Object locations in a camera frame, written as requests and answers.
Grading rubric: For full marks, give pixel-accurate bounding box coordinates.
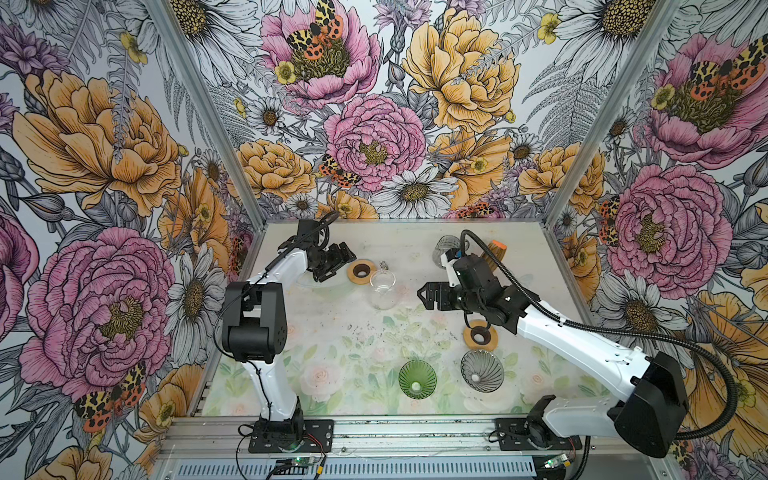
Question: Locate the grey ribbed glass pitcher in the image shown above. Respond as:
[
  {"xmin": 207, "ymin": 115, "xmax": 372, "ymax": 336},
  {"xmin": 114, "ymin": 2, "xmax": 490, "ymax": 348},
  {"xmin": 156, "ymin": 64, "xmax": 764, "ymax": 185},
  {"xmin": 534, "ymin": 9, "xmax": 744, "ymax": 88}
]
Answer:
[{"xmin": 432, "ymin": 235, "xmax": 461, "ymax": 268}]

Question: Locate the wooden ring dripper holder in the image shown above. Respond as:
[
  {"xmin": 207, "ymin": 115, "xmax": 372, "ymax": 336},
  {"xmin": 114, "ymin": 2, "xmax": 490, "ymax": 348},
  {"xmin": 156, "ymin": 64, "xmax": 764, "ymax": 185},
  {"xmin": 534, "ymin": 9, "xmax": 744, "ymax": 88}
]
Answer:
[
  {"xmin": 347, "ymin": 259, "xmax": 378, "ymax": 285},
  {"xmin": 463, "ymin": 320, "xmax": 499, "ymax": 352}
]

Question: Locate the grey glass dripper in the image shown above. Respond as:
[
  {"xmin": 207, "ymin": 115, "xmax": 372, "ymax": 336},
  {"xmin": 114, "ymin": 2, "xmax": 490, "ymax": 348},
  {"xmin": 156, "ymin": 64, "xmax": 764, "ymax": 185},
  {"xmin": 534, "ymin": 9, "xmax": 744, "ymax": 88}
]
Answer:
[{"xmin": 460, "ymin": 350, "xmax": 505, "ymax": 393}]

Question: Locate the green circuit board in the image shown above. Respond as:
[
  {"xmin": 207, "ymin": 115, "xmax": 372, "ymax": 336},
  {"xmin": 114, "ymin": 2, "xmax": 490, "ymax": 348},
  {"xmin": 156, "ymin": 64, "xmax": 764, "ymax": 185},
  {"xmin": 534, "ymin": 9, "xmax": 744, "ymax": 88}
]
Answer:
[{"xmin": 271, "ymin": 457, "xmax": 325, "ymax": 475}]

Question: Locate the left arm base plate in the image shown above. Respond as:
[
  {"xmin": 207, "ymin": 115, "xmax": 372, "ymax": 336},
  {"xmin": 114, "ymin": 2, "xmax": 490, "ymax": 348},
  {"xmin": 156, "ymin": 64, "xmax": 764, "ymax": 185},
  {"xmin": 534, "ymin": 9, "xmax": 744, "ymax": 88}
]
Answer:
[{"xmin": 247, "ymin": 419, "xmax": 335, "ymax": 454}]

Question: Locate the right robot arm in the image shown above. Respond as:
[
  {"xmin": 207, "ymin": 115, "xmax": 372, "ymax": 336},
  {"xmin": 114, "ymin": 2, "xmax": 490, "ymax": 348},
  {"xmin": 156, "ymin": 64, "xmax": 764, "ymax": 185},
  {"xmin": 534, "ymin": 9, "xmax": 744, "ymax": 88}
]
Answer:
[{"xmin": 417, "ymin": 254, "xmax": 688, "ymax": 458}]

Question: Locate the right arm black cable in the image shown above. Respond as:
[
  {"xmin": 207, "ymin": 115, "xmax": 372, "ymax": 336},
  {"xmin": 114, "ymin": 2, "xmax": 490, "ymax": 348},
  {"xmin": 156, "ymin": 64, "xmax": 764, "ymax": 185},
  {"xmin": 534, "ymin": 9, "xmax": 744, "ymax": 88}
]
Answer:
[{"xmin": 459, "ymin": 229, "xmax": 739, "ymax": 442}]

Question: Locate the corner frame post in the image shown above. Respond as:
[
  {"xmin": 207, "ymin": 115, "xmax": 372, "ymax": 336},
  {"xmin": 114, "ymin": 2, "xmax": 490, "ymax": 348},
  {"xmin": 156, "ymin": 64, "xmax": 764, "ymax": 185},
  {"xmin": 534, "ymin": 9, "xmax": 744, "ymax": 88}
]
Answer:
[
  {"xmin": 543, "ymin": 0, "xmax": 680, "ymax": 230},
  {"xmin": 147, "ymin": 1, "xmax": 266, "ymax": 233}
]

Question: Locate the right corner frame post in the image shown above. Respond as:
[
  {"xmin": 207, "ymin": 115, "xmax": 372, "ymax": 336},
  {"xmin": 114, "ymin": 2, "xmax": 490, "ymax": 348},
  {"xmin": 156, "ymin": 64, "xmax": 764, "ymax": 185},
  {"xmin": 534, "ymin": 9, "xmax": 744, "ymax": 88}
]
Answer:
[{"xmin": 543, "ymin": 0, "xmax": 680, "ymax": 230}]

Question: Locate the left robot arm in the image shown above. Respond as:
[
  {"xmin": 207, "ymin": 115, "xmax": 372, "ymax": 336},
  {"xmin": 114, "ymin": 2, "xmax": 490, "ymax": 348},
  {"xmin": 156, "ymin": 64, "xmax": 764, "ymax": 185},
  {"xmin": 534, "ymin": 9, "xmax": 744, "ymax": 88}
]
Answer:
[{"xmin": 221, "ymin": 212, "xmax": 356, "ymax": 448}]

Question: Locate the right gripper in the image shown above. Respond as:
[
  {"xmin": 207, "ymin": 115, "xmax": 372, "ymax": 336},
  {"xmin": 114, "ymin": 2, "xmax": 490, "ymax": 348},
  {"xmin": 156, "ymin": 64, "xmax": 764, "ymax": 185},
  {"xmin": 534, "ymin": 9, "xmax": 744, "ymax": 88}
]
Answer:
[{"xmin": 417, "ymin": 280, "xmax": 484, "ymax": 313}]

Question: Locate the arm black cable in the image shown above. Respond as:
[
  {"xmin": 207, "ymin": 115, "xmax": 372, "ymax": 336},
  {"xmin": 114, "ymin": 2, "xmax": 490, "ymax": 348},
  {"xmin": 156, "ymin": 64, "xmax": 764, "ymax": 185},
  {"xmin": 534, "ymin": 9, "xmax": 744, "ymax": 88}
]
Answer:
[
  {"xmin": 459, "ymin": 229, "xmax": 739, "ymax": 442},
  {"xmin": 212, "ymin": 211, "xmax": 340, "ymax": 361}
]

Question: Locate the clear glass carafe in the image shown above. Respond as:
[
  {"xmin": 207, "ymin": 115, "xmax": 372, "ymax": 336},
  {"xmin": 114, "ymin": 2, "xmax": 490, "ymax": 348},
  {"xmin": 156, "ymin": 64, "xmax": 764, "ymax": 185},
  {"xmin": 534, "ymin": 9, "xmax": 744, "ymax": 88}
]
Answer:
[{"xmin": 369, "ymin": 261, "xmax": 398, "ymax": 310}]

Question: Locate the aluminium front rail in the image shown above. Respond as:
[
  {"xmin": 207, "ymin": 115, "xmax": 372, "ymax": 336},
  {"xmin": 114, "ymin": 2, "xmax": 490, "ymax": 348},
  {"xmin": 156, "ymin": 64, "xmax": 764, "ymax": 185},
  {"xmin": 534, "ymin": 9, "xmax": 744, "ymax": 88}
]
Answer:
[{"xmin": 155, "ymin": 413, "xmax": 667, "ymax": 463}]

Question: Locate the left corner frame post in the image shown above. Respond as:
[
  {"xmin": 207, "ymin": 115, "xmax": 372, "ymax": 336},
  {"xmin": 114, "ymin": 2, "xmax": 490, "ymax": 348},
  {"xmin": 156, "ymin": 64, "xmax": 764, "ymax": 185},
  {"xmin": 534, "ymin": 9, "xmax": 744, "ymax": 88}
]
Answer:
[{"xmin": 147, "ymin": 1, "xmax": 266, "ymax": 233}]

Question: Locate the green glass dripper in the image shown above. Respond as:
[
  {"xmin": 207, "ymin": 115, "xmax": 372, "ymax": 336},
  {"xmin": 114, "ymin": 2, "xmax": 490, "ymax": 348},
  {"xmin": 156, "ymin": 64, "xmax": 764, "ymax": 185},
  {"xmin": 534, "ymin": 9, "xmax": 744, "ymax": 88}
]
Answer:
[{"xmin": 398, "ymin": 359, "xmax": 437, "ymax": 400}]

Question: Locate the brown coffee filter stack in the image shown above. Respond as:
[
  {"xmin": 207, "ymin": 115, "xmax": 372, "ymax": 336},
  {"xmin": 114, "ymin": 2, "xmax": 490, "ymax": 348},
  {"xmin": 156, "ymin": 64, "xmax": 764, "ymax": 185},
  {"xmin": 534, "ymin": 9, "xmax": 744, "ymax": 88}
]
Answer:
[{"xmin": 483, "ymin": 240, "xmax": 507, "ymax": 272}]

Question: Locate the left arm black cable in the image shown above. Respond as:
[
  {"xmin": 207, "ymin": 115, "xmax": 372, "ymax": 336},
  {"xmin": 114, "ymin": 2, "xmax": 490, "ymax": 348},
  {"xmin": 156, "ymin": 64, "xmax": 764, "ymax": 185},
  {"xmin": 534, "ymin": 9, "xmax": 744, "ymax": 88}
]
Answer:
[{"xmin": 212, "ymin": 211, "xmax": 340, "ymax": 361}]

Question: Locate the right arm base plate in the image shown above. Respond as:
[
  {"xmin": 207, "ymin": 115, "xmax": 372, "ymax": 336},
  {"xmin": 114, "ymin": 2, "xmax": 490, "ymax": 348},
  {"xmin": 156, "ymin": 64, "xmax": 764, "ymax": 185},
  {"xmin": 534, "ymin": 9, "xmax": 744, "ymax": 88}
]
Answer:
[{"xmin": 487, "ymin": 417, "xmax": 583, "ymax": 452}]

